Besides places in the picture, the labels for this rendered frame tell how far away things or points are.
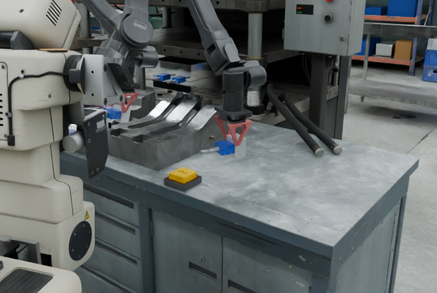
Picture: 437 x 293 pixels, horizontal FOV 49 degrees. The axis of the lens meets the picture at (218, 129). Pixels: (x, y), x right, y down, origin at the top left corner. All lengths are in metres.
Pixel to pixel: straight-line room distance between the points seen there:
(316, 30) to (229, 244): 1.04
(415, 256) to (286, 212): 1.55
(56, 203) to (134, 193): 0.43
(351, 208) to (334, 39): 0.91
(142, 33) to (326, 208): 0.66
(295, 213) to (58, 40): 0.72
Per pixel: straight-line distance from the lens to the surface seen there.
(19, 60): 1.11
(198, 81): 2.46
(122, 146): 1.61
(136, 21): 1.17
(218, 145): 1.32
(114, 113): 1.57
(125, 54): 1.14
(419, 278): 2.59
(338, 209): 1.32
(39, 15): 1.14
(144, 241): 1.67
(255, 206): 1.30
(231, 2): 2.22
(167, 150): 1.53
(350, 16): 2.03
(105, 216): 1.83
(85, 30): 2.88
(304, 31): 2.10
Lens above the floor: 1.40
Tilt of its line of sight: 18 degrees down
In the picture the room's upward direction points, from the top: straight up
